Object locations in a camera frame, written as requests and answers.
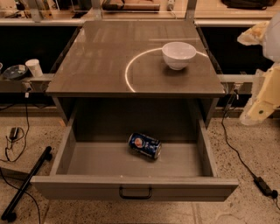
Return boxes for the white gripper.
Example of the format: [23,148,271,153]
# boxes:
[237,12,280,125]

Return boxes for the blue pepsi can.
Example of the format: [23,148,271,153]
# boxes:
[129,133,162,159]

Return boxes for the grey cabinet counter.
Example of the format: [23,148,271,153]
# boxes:
[46,21,225,123]

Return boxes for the grey open drawer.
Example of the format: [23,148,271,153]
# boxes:
[31,99,238,201]

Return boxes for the dark bag on shelf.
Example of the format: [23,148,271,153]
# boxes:
[221,0,277,10]

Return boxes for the white ceramic bowl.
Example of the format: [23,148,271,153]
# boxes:
[162,42,197,70]

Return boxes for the black power adapter right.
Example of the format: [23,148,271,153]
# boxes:
[254,177,278,199]

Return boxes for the white paper cup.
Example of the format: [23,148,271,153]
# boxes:
[25,59,43,77]

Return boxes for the dark blue plate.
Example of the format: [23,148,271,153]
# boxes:
[3,65,28,80]

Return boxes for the black bar on floor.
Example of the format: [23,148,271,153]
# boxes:
[1,146,53,222]

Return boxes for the black drawer handle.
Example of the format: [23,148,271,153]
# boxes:
[119,187,152,200]

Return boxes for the black adapter with cable left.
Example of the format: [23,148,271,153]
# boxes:
[0,127,27,163]

